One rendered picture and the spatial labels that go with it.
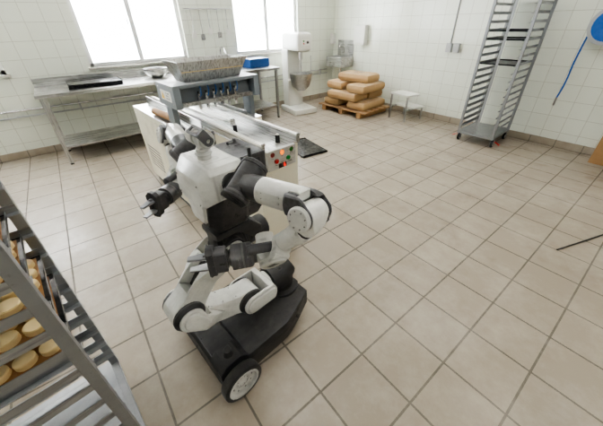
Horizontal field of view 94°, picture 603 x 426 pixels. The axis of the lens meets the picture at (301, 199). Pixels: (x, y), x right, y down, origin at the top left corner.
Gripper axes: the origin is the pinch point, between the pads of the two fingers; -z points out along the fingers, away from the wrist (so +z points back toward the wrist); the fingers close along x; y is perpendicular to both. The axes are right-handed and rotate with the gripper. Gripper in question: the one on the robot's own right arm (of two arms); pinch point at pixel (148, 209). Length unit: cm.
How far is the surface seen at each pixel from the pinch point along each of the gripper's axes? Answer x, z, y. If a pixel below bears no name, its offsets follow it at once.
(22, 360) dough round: -7, -61, 10
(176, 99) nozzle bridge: 24, 94, -48
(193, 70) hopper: 40, 112, -43
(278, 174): -22, 86, 28
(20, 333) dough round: 0, -58, 9
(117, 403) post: -36, -56, 22
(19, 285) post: 20, -56, 22
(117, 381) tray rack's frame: -71, -40, -9
